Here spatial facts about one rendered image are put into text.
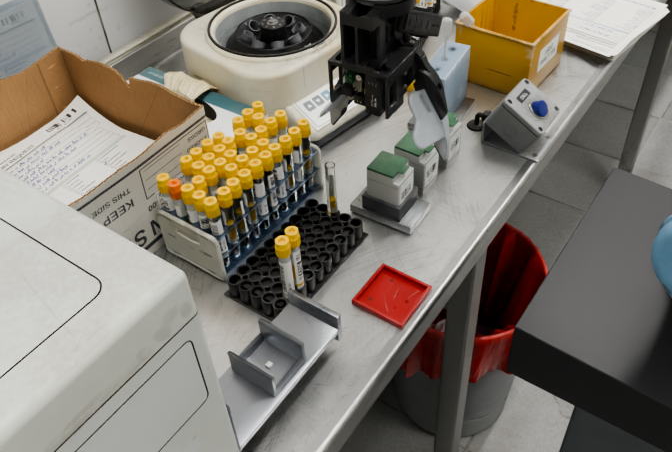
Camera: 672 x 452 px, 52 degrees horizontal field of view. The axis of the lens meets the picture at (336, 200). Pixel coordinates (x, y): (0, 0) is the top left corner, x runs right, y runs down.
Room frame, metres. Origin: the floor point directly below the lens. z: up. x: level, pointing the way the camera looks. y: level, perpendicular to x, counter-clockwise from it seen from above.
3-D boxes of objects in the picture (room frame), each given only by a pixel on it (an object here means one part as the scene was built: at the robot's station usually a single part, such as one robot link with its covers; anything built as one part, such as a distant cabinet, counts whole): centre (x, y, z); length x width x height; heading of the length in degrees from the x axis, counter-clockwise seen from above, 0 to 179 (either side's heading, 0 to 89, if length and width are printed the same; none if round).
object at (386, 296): (0.51, -0.06, 0.88); 0.07 x 0.07 x 0.01; 52
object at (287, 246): (0.58, 0.05, 0.93); 0.17 x 0.09 x 0.11; 143
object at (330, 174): (0.64, 0.00, 0.93); 0.01 x 0.01 x 0.10
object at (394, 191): (0.66, -0.07, 0.92); 0.05 x 0.04 x 0.06; 55
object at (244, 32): (0.97, 0.08, 0.97); 0.15 x 0.15 x 0.07
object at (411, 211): (0.66, -0.07, 0.89); 0.09 x 0.05 x 0.04; 55
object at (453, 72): (0.86, -0.17, 0.92); 0.10 x 0.07 x 0.10; 149
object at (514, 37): (0.98, -0.30, 0.93); 0.13 x 0.13 x 0.10; 50
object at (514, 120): (0.80, -0.26, 0.92); 0.13 x 0.07 x 0.08; 52
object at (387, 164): (0.66, -0.07, 0.95); 0.05 x 0.04 x 0.01; 55
